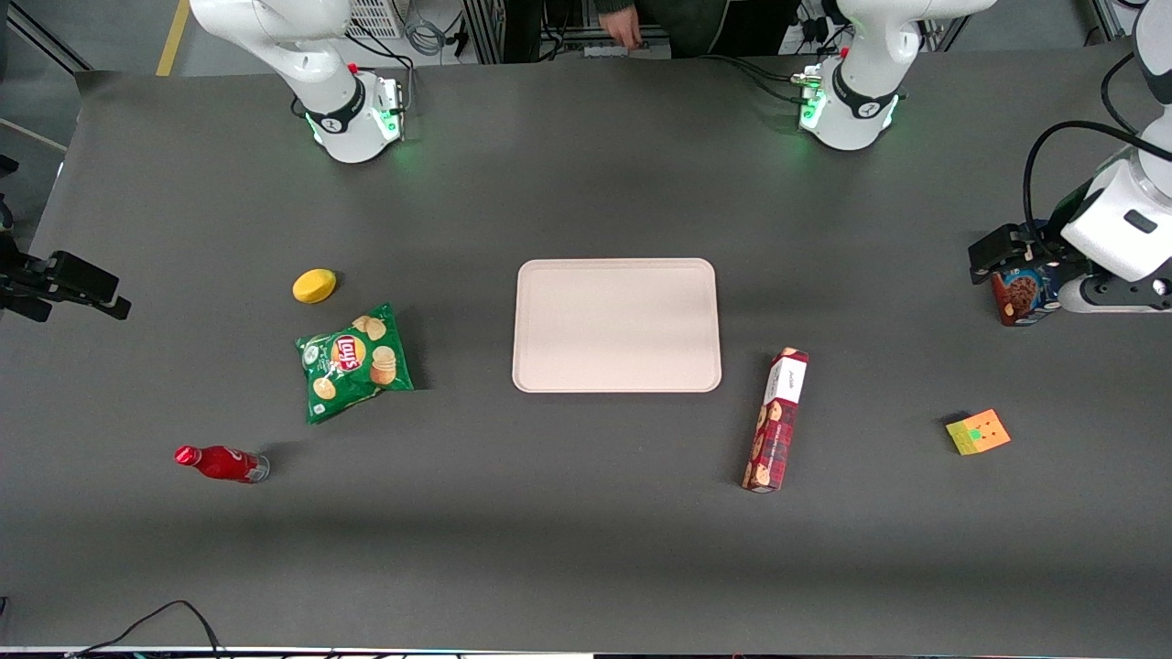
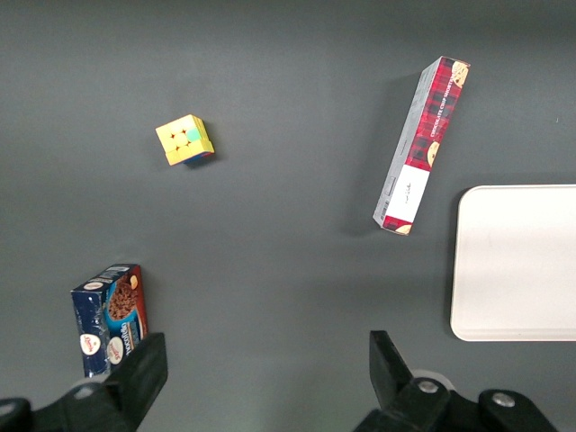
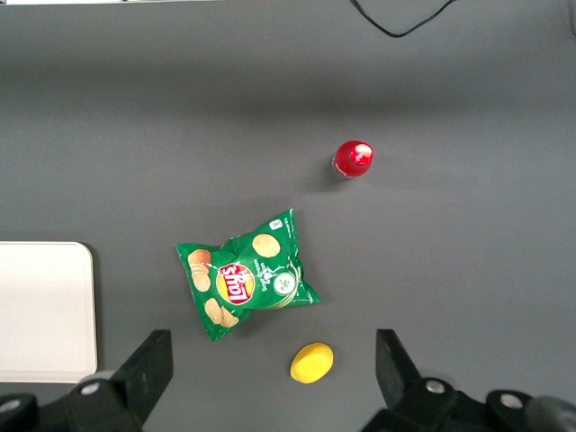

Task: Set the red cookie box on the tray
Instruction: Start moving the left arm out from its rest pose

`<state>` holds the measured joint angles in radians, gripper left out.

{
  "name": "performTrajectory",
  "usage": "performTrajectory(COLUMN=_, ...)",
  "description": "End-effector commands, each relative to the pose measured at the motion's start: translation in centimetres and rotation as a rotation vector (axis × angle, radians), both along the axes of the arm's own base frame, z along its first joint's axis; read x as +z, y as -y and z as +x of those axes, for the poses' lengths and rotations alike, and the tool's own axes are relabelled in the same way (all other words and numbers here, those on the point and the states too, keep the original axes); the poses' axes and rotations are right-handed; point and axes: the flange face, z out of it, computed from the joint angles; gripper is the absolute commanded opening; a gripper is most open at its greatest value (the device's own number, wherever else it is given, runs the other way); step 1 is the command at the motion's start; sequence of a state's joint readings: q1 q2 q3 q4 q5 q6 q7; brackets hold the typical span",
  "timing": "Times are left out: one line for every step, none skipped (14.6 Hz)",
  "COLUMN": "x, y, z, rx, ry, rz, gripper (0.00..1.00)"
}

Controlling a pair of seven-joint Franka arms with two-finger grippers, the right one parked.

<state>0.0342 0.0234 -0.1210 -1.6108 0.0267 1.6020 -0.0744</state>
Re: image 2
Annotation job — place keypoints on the dark grey table mat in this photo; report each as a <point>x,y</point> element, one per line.
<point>279,252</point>

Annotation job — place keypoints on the red plaid cookie box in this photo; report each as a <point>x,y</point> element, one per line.
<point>427,135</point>

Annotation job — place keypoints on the yellow puzzle cube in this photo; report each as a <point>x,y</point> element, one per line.
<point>182,139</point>

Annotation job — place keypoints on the white plastic tray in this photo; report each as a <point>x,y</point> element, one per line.
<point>517,265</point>

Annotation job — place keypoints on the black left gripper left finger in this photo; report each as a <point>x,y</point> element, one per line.
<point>141,373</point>

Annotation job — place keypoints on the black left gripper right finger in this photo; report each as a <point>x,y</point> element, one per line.
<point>389,373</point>

